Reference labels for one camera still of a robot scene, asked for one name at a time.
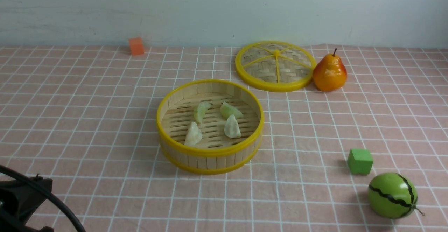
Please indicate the cream dumpling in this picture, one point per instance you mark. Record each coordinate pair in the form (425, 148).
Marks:
(231, 127)

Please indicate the pale green dumpling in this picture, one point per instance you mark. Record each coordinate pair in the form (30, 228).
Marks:
(227, 110)

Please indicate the white dumpling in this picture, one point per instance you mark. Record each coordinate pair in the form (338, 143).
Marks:
(193, 136)

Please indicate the orange foam cube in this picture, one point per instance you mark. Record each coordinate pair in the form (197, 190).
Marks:
(136, 46)

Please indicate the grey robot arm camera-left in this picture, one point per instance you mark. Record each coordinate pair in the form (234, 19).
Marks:
(19, 201)

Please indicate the pink checkered tablecloth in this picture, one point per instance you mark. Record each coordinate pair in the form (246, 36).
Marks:
(85, 117)

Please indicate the green toy watermelon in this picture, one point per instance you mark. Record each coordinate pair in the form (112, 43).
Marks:
(393, 196)

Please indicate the orange yellow toy pear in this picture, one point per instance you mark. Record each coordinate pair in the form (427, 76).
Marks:
(330, 73)

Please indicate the green foam cube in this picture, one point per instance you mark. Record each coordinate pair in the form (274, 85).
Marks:
(360, 161)

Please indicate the bamboo steamer lid yellow rim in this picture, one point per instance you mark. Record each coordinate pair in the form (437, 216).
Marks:
(275, 66)

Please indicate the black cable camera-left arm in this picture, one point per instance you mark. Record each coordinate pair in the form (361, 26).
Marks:
(44, 187)

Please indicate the bamboo steamer tray yellow rim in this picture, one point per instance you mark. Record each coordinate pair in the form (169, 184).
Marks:
(215, 153)

